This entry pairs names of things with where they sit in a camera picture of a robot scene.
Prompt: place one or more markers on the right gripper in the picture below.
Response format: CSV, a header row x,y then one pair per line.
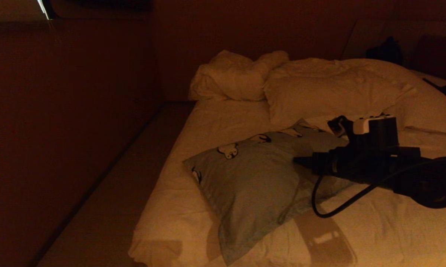
x,y
338,165

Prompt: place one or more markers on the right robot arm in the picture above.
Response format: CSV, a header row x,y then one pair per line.
x,y
427,181

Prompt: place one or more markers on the blue penguin print pillow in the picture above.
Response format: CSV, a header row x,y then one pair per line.
x,y
252,174

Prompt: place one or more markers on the large white pillow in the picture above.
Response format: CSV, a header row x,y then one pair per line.
x,y
327,96

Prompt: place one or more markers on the white sheeted bed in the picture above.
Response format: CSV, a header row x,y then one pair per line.
x,y
223,122

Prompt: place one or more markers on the crumpled white blanket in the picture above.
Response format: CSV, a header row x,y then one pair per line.
x,y
230,78

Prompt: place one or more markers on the dark bag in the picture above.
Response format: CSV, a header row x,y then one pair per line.
x,y
385,50

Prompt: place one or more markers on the white duvet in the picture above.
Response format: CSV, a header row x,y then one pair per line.
x,y
434,107

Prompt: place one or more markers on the padded headboard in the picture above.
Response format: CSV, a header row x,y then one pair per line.
x,y
412,37

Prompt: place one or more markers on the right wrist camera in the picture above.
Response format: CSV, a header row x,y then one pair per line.
x,y
379,129

